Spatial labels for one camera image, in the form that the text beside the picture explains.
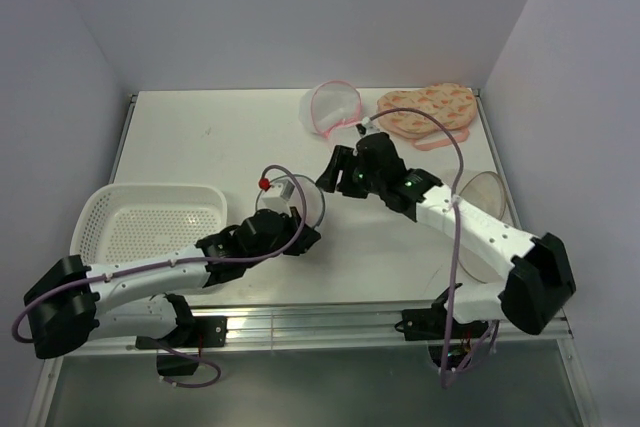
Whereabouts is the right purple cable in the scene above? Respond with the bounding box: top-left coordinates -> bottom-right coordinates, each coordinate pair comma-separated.
372,107 -> 501,391

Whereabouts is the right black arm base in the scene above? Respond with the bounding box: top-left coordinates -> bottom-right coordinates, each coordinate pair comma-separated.
394,300 -> 489,368

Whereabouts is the peach patterned laundry bag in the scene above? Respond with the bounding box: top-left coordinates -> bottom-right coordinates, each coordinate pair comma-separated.
377,82 -> 478,151

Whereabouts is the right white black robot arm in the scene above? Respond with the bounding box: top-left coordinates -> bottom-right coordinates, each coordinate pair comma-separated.
316,133 -> 576,339

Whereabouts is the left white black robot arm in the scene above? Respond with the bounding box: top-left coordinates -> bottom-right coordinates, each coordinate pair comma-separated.
12,208 -> 321,359

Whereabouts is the purple cable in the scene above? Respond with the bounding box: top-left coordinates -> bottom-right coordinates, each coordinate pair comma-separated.
372,107 -> 501,391
12,164 -> 309,391

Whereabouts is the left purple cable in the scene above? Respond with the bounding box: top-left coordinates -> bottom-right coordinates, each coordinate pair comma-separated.
12,164 -> 309,391

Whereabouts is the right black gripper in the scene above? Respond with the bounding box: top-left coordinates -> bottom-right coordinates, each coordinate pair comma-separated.
315,145 -> 385,199

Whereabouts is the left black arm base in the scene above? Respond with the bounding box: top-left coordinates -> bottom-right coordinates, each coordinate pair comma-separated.
135,316 -> 228,389

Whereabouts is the white plastic basket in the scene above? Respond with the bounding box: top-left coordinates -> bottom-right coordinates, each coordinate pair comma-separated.
69,183 -> 228,264

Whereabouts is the pink trimmed mesh laundry bag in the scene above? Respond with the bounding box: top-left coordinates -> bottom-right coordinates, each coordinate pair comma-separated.
298,80 -> 363,139

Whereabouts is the grey trimmed mesh laundry bag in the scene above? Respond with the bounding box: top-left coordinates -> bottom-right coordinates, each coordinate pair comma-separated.
254,174 -> 326,229

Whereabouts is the clear mesh laundry bag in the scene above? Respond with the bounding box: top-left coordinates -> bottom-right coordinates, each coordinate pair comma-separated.
457,170 -> 511,284

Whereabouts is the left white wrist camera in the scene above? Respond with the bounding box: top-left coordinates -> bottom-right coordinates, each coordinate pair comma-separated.
256,178 -> 295,213

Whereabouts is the aluminium mounting rail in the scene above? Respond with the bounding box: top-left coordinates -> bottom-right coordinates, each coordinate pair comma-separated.
66,301 -> 573,357

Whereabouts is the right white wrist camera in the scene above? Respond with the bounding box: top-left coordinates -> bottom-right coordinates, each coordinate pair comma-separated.
356,117 -> 380,138

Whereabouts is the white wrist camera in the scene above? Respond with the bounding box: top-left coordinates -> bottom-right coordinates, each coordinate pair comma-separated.
356,117 -> 380,138
256,178 -> 295,213

